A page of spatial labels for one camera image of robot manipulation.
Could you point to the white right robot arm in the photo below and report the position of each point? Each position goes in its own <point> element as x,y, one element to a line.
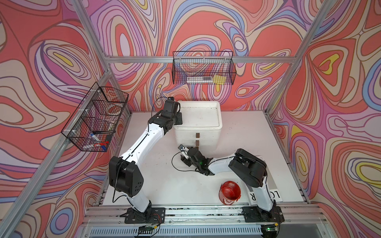
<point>249,168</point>

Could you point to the black wire basket back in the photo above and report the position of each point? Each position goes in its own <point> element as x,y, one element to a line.
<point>199,67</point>

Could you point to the white drawer cabinet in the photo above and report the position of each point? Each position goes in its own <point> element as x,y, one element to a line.
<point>202,117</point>

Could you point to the yellow item in basket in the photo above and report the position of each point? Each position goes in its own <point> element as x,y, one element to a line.
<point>219,79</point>

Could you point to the red metal bucket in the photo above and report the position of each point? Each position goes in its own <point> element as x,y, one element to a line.
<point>229,192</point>

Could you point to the black wire basket left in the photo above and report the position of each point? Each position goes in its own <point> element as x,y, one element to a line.
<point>96,118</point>

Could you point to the white LOVER book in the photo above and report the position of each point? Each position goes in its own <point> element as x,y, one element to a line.
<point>269,190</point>

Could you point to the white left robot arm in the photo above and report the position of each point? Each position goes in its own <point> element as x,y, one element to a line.
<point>124,171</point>

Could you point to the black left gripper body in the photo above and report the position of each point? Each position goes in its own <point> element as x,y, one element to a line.
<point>176,119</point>

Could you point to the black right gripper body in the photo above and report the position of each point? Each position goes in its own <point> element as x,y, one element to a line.
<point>188,162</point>

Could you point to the black wire basket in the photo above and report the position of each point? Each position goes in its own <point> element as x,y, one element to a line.
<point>96,118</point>
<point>199,67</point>

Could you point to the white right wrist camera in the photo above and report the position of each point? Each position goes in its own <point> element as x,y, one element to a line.
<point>184,151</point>

